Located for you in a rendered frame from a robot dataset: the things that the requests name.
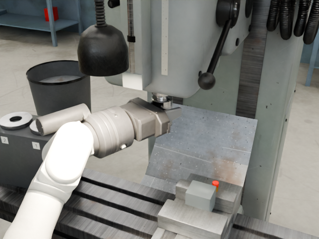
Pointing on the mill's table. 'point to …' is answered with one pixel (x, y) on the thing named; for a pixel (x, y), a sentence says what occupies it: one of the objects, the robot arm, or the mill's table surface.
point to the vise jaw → (192, 221)
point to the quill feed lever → (225, 22)
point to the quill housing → (176, 44)
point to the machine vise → (228, 203)
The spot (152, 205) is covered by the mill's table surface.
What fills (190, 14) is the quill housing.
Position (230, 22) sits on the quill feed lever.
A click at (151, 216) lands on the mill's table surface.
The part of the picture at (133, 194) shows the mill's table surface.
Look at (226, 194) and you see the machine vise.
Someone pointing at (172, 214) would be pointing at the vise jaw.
